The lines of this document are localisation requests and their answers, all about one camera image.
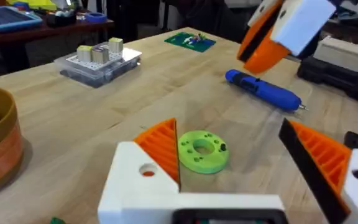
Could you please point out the blue tape roll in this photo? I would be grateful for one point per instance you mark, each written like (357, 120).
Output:
(95, 18)

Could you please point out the small green toy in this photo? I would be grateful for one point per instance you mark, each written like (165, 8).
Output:
(57, 221)

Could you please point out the yellow board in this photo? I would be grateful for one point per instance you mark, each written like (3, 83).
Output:
(36, 4)

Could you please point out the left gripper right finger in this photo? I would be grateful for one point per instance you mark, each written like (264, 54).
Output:
(328, 161)

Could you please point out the green board with blocks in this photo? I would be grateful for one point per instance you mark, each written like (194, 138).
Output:
(182, 45)

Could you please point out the white box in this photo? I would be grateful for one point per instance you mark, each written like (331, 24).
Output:
(346, 54)

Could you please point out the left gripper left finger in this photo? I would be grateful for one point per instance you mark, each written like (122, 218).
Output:
(129, 186)

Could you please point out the clear box with blocks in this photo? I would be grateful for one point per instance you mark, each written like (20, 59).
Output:
(98, 70)

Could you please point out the blue flat tray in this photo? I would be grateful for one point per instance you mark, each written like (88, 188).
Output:
(5, 18)

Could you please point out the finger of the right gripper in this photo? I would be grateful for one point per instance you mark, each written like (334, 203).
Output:
(258, 28)
(303, 21)

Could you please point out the brown side table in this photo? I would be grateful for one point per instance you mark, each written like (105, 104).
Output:
(42, 32)

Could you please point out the black tool case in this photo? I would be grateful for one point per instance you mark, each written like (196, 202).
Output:
(337, 77)

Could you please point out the blue electric screwdriver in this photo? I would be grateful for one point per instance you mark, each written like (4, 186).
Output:
(266, 91)

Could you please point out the green disc with holes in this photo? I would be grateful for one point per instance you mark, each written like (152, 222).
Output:
(211, 163)

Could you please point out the black bin with items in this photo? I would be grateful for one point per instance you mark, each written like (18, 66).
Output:
(59, 19)

